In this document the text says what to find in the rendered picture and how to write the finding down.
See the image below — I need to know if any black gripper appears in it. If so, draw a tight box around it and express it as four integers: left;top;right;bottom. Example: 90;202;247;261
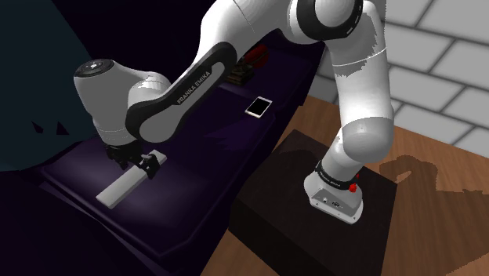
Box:
104;140;161;180

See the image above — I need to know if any white flat remote control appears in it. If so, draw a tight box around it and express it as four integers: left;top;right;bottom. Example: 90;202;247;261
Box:
95;149;168;210

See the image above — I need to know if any dark purple sofa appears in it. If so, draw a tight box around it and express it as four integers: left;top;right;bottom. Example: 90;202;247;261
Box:
0;30;327;276

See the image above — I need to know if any white smartphone with black screen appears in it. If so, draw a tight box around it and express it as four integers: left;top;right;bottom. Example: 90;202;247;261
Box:
244;96;273;119

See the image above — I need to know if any red round object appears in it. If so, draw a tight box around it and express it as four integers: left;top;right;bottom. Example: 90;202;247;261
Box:
243;44;270;71

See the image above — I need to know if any dark robot stand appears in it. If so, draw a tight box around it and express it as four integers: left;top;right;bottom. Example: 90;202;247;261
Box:
228;129;398;276

